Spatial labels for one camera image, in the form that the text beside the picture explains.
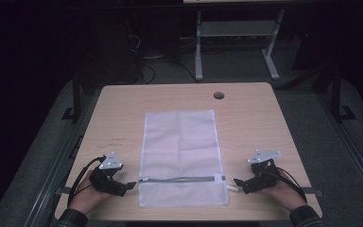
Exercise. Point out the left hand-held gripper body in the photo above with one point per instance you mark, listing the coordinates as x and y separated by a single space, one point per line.
107 179

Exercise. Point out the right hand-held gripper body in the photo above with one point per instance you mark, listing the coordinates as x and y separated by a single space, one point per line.
263 176

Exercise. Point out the white mesh laundry bag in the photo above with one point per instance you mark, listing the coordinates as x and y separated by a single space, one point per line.
182 151

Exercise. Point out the person's left hand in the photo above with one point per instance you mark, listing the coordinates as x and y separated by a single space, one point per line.
86 197

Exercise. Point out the person's right hand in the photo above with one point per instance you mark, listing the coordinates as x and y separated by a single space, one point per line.
285 192

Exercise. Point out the black metal stand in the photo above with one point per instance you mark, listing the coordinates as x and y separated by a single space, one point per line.
76 94
336 94

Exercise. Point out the white metal desk frame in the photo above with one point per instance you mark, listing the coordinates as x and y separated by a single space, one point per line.
233 29

